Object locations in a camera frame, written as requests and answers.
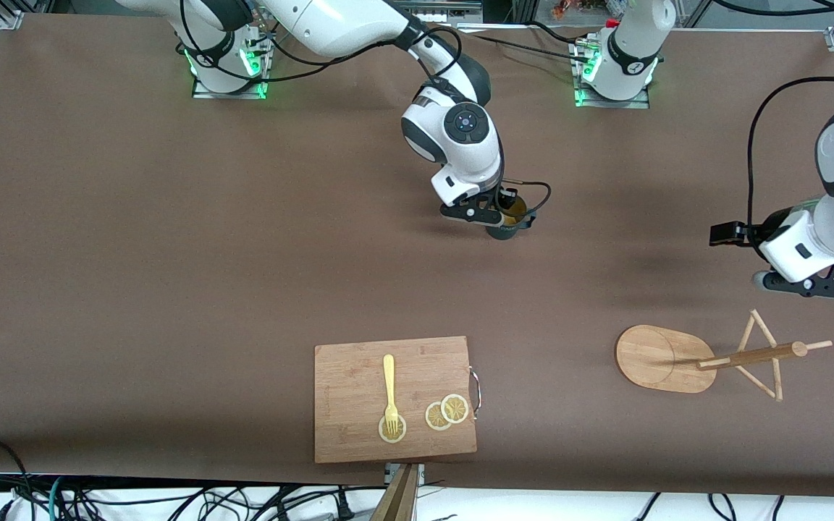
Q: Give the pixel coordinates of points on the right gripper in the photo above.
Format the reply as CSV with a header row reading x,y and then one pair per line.
x,y
508,197

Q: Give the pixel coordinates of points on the teal cup with yellow inside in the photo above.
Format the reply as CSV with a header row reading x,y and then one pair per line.
x,y
507,233

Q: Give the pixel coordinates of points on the colourful clutter behind table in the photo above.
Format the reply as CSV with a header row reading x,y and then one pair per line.
x,y
591,7

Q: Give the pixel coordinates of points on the dark equipment box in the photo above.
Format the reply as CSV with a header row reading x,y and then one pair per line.
x,y
435,9

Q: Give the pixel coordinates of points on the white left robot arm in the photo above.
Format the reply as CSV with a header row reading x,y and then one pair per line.
x,y
630,43

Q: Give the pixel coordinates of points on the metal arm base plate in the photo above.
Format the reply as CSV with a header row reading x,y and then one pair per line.
x,y
203,91
609,103

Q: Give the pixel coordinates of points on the metal bracket at table edge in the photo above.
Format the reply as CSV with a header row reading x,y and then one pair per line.
x,y
421,474

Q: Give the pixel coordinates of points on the lemon slice under fork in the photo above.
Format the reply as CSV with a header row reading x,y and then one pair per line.
x,y
385,434

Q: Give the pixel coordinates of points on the brown wooden post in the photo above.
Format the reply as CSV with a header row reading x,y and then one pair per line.
x,y
399,503

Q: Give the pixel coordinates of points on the wooden cup rack with pegs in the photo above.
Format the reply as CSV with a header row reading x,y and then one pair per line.
x,y
656,358

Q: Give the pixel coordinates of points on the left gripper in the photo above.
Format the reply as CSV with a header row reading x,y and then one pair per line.
x,y
747,234

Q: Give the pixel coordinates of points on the yellow plastic fork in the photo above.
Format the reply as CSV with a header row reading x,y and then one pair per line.
x,y
389,376

